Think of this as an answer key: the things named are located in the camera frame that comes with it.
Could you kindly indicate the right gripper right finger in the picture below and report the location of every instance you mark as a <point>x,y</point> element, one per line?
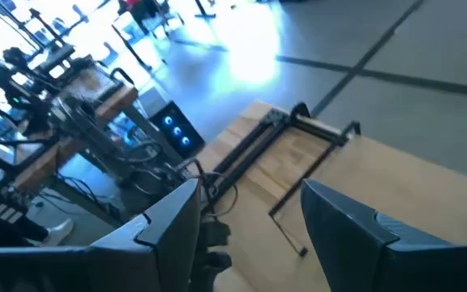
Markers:
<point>379,263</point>

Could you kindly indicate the wooden background table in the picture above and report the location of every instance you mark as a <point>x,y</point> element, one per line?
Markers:
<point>116,103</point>

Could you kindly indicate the black computer tower blue lights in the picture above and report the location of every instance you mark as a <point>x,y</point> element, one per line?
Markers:
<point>176,130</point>

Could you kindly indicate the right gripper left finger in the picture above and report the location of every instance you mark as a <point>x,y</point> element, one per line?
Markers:
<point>95,271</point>

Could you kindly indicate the person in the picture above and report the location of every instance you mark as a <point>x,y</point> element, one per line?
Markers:
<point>6,233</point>

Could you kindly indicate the black background robot arm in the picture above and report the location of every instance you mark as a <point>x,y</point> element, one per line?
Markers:
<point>14,57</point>

